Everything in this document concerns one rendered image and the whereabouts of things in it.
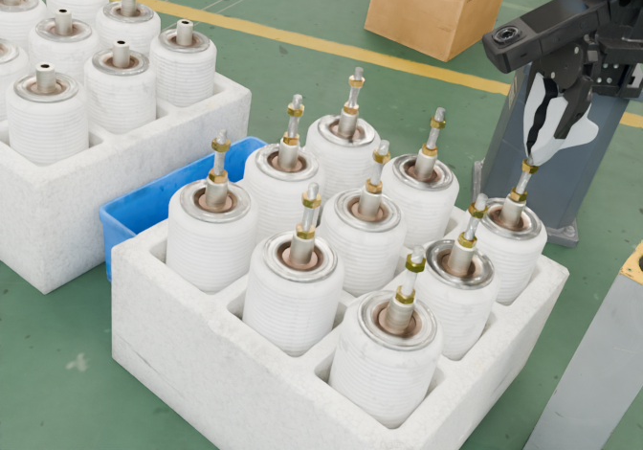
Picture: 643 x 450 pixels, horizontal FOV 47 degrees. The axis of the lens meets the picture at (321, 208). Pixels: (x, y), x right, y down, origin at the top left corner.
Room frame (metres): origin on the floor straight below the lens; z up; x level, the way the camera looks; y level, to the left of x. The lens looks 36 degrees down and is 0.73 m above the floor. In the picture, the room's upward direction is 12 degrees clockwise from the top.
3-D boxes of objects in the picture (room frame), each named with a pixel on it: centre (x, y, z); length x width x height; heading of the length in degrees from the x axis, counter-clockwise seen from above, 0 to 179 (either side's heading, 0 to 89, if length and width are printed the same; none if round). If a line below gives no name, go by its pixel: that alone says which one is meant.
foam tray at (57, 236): (0.94, 0.41, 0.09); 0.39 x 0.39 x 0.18; 60
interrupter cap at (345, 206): (0.66, -0.05, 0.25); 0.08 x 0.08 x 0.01
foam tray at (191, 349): (0.66, -0.05, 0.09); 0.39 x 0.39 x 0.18; 59
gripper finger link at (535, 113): (0.73, -0.22, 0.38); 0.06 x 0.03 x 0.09; 111
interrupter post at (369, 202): (0.66, -0.05, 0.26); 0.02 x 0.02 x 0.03
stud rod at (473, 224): (0.60, -0.15, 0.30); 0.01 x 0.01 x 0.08
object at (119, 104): (0.88, 0.30, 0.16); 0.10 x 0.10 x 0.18
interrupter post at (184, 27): (0.99, 0.25, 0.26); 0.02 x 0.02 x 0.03
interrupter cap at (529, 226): (0.70, -0.21, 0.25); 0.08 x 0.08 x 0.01
